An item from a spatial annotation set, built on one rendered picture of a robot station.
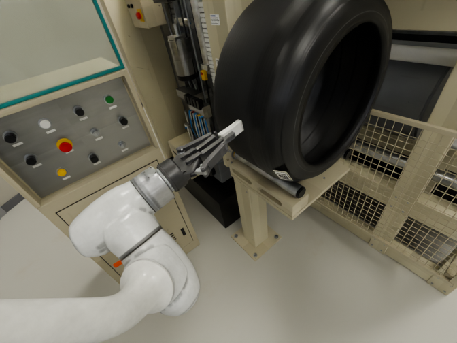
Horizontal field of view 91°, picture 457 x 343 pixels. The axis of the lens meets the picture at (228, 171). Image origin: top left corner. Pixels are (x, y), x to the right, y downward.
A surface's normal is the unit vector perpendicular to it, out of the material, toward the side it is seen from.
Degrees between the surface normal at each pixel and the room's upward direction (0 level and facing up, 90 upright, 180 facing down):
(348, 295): 0
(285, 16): 32
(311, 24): 52
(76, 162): 90
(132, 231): 46
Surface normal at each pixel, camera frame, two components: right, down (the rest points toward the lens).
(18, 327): 0.88, -0.36
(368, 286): -0.15, -0.74
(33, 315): 0.80, -0.57
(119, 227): 0.28, -0.11
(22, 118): 0.62, 0.45
